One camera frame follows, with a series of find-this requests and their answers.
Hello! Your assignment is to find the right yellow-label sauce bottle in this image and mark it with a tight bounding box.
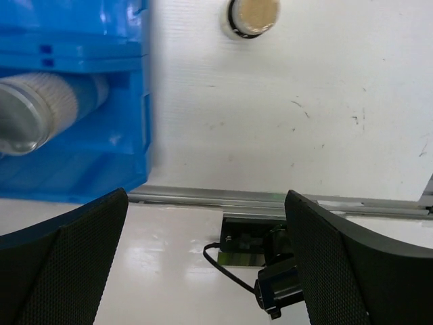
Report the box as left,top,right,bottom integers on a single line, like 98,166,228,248
221,0,281,40

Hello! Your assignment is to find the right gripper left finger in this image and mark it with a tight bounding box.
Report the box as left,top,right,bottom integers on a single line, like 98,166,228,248
1,188,129,324

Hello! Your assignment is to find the silver-lid bead jar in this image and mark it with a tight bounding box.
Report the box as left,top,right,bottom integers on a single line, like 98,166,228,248
1,72,110,156

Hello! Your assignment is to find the aluminium table edge rail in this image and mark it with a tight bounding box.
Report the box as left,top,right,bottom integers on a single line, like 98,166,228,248
129,185,432,218

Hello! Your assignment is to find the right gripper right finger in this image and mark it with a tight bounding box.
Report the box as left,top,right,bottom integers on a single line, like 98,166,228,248
285,190,432,324

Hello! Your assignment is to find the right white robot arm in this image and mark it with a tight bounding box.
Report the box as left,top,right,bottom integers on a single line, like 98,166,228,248
1,189,432,324

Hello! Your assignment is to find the middle blue storage bin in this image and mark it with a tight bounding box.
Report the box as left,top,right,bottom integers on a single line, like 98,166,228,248
1,1,148,60

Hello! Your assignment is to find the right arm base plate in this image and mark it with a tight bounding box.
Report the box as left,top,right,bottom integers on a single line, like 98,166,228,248
204,217,296,268

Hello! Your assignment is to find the near blue storage bin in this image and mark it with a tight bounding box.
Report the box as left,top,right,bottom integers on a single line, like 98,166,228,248
1,56,152,203

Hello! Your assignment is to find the blue storage bin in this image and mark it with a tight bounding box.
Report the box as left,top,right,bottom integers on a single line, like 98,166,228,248
1,56,152,203
1,1,148,60

